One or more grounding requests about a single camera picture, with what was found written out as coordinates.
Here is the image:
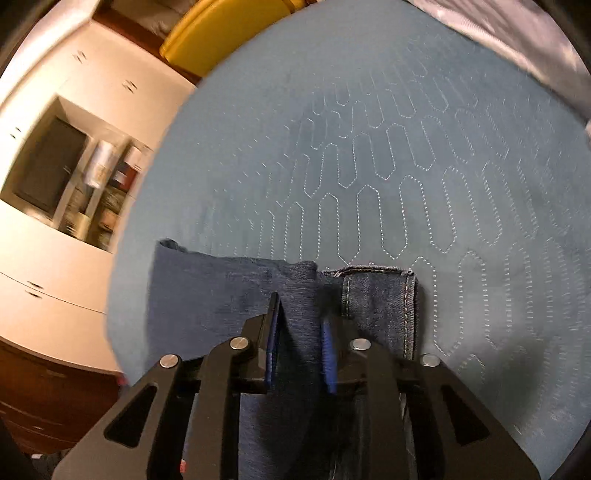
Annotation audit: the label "yellow chair with wooden frame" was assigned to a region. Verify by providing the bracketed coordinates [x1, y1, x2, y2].
[159, 0, 308, 77]

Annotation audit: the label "blue quilted bedspread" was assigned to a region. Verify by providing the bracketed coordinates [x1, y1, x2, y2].
[106, 0, 591, 480]

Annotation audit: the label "white wall cabinet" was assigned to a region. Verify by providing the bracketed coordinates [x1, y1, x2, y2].
[0, 18, 199, 374]

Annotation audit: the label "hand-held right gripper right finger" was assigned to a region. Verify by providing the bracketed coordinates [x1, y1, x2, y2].
[320, 318, 541, 480]

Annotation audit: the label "red and white container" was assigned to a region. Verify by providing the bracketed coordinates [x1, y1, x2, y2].
[113, 145, 144, 191]

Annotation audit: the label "white cylindrical container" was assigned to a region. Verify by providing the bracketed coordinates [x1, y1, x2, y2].
[83, 138, 116, 190]

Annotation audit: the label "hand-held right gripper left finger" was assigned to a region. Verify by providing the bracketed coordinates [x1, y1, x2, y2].
[51, 292, 282, 480]

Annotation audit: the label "grey crumpled duvet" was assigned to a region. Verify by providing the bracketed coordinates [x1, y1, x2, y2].
[406, 0, 591, 134]

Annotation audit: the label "black television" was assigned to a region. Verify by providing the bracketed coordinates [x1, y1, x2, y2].
[11, 115, 90, 213]

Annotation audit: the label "brown wooden dresser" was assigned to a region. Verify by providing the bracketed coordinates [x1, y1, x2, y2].
[0, 339, 125, 457]

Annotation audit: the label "blue denim pants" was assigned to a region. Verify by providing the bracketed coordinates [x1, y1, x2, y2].
[147, 237, 419, 480]

